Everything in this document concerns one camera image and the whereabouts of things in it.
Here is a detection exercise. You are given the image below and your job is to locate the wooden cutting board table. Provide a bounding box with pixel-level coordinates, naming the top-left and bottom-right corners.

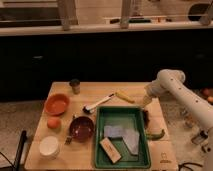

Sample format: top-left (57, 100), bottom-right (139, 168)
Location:
top-left (24, 82), bottom-right (178, 171)

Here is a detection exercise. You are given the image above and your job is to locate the orange bowl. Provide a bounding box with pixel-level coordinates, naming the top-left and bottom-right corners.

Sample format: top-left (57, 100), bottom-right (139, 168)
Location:
top-left (44, 93), bottom-right (70, 116)

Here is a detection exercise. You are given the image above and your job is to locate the small brown cup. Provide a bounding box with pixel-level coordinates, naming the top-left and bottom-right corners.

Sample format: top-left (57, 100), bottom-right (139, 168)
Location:
top-left (69, 79), bottom-right (80, 94)

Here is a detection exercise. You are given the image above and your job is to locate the white handled brush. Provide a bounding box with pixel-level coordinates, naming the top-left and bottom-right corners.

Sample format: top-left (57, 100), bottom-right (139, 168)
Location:
top-left (83, 94), bottom-right (113, 114)

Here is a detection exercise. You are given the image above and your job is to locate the yellow banana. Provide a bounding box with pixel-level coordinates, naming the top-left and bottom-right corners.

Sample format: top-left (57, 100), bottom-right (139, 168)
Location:
top-left (115, 92), bottom-right (135, 103)

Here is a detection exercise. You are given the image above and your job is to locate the purple bowl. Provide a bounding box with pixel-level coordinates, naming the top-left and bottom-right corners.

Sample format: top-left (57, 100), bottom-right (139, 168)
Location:
top-left (69, 116), bottom-right (95, 143)

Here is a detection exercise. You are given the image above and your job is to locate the wooden block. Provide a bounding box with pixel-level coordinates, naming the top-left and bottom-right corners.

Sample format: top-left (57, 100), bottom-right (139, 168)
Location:
top-left (100, 138), bottom-right (121, 164)

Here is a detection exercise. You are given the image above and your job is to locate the white round container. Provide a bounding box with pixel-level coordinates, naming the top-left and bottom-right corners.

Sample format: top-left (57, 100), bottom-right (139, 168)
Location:
top-left (39, 136), bottom-right (60, 158)

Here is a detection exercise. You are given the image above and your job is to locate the green pepper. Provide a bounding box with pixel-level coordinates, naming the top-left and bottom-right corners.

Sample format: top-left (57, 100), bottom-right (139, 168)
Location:
top-left (146, 129), bottom-right (165, 141)

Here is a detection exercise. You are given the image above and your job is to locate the grey blue cloth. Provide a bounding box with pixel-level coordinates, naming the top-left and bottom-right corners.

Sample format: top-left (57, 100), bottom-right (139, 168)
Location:
top-left (104, 125), bottom-right (140, 155)

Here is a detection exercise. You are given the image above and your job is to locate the green plastic tray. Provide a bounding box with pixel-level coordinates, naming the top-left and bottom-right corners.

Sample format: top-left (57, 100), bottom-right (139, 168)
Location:
top-left (95, 106), bottom-right (151, 169)

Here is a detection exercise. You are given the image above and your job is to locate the black pole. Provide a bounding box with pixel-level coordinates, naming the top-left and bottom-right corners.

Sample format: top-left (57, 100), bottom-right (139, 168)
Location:
top-left (12, 130), bottom-right (27, 171)

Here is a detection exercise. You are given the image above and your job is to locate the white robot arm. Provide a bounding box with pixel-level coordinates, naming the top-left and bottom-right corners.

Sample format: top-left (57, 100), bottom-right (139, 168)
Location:
top-left (143, 69), bottom-right (213, 171)

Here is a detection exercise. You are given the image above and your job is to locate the orange fruit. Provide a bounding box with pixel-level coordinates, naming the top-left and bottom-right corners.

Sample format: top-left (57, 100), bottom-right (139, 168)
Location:
top-left (47, 117), bottom-right (61, 129)

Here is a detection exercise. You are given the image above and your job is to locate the dark brown scrubber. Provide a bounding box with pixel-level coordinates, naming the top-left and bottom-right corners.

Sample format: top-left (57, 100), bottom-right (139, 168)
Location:
top-left (142, 110), bottom-right (149, 128)

